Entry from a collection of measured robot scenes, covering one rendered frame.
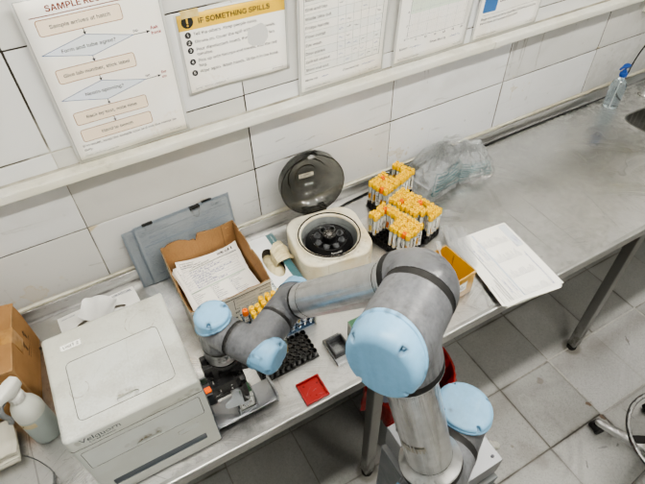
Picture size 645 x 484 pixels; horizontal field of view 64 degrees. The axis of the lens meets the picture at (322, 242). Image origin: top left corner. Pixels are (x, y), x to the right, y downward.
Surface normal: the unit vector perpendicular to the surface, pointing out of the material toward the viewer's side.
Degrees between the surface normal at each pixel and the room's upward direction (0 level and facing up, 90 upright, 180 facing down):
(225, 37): 90
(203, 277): 0
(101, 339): 0
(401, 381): 83
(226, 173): 90
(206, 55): 91
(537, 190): 0
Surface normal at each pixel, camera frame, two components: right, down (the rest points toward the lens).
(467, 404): 0.09, -0.75
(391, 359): -0.52, 0.53
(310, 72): 0.48, 0.65
